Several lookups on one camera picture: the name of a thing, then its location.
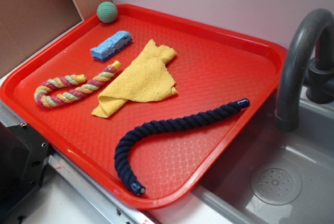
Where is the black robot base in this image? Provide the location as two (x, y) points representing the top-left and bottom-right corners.
(1, 124), (51, 223)

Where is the blue sponge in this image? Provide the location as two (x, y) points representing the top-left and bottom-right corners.
(90, 31), (133, 61)

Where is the yellow cloth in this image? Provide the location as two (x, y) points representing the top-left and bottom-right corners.
(91, 40), (178, 118)

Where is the red plastic tray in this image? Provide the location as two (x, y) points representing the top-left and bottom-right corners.
(1, 5), (286, 209)

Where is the green dimpled ball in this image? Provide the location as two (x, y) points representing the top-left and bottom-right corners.
(97, 2), (118, 23)

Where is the grey plastic sink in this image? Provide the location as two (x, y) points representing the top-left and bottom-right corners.
(194, 96), (333, 223)

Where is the sink drain cover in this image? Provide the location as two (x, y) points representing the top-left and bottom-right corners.
(250, 163), (302, 206)

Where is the grey sink faucet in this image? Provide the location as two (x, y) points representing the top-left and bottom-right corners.
(275, 8), (333, 132)

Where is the brown cardboard panel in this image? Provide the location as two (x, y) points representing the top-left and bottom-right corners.
(1, 0), (110, 77)

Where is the dark blue twisted rope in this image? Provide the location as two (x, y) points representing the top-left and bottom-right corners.
(114, 98), (251, 196)

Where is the multicolour twisted rope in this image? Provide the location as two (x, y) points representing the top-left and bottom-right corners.
(34, 60), (123, 108)

